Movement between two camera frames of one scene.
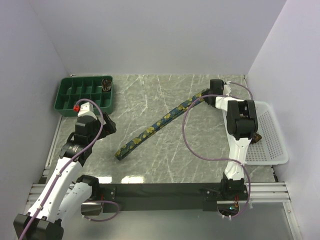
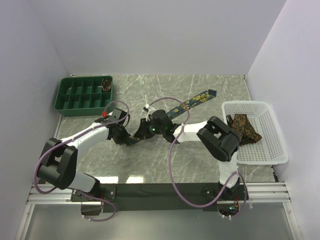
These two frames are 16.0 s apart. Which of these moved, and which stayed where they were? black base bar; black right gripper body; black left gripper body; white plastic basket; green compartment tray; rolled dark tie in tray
Moved: black left gripper body; black right gripper body
Stayed: green compartment tray; white plastic basket; rolled dark tie in tray; black base bar
